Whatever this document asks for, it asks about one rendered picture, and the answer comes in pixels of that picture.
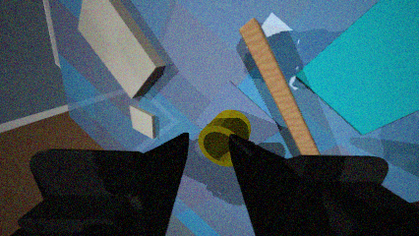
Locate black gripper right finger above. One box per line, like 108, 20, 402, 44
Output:
228, 134, 389, 236

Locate beige rectangular block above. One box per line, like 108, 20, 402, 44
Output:
78, 0, 165, 99

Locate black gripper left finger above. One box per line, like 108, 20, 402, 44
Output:
30, 133, 189, 236

